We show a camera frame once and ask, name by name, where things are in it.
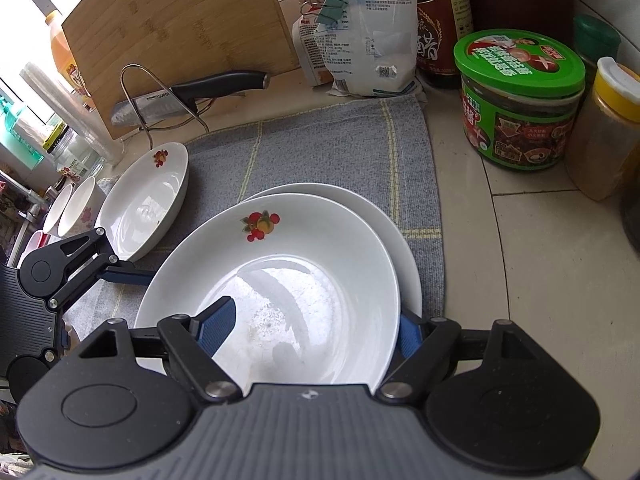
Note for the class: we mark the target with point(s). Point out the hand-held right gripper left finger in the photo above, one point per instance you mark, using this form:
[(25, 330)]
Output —
[(217, 327)]

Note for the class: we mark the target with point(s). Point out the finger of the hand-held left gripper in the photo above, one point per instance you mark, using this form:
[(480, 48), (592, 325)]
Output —
[(125, 277)]

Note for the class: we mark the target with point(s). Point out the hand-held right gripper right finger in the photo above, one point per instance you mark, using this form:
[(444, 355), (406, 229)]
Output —
[(410, 337)]

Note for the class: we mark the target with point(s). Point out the white bowl with pink flowers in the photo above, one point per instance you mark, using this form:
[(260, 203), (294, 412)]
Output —
[(55, 207), (80, 207)]

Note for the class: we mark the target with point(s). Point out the white plate with fruit print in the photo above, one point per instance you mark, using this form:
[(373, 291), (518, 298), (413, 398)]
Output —
[(400, 250), (300, 240), (145, 195)]

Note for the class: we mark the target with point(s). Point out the metal faucet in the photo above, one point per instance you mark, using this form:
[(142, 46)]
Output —
[(20, 187)]

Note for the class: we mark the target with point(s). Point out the glass jar with lid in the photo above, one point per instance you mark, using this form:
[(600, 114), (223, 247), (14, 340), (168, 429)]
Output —
[(72, 155)]

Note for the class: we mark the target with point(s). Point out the tall plastic wrap roll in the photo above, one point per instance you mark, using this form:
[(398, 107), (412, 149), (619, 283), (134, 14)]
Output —
[(75, 115)]

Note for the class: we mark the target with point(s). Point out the green dish soap bottle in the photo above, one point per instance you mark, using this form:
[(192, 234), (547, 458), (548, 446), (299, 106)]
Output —
[(20, 135)]

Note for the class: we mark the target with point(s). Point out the checked grey and blue towel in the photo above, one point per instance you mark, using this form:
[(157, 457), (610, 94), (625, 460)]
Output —
[(325, 150)]

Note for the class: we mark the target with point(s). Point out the orange cooking oil bottle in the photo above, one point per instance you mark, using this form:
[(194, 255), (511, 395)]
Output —
[(65, 60)]

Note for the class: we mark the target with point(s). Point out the bamboo cutting board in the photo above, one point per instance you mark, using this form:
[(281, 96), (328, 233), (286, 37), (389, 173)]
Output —
[(190, 30)]

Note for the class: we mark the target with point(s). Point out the green lidded sauce jar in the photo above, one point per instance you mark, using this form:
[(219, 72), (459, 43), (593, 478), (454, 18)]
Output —
[(520, 105)]

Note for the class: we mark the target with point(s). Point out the yellow lid spice jar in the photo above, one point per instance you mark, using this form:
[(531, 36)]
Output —
[(605, 135)]

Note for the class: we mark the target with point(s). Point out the white bag with red print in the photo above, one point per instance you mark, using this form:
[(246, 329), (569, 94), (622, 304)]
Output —
[(305, 50)]

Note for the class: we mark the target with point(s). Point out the white bag with blue print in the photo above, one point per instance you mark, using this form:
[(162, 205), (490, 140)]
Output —
[(370, 35)]

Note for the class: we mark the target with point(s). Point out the dark sauce bottle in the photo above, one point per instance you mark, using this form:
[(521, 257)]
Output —
[(442, 20)]

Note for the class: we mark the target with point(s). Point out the green binder clip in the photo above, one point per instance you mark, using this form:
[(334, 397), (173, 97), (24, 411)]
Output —
[(332, 12)]

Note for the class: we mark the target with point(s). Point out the small green lid jar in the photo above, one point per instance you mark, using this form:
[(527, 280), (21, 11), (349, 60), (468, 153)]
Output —
[(597, 40)]

